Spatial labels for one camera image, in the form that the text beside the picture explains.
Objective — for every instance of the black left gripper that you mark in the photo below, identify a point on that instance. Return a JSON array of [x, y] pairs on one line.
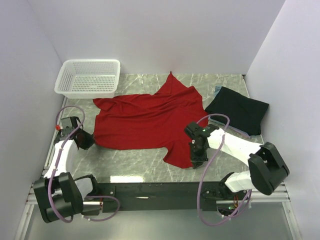
[[83, 139]]

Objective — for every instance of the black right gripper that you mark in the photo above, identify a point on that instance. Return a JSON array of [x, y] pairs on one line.
[[198, 155]]

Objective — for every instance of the red t-shirt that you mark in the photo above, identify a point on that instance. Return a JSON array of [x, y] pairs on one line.
[[150, 121]]

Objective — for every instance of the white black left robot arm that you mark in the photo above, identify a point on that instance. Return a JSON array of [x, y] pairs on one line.
[[67, 193]]

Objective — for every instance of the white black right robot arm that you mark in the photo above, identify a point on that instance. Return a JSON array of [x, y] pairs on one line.
[[266, 167]]

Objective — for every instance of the white perforated plastic basket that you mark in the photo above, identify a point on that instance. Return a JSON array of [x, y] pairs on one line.
[[88, 78]]

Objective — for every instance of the folded black t-shirt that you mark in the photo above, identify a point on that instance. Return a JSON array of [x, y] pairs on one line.
[[245, 114]]

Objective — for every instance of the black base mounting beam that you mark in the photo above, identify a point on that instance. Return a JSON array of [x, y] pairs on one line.
[[142, 196]]

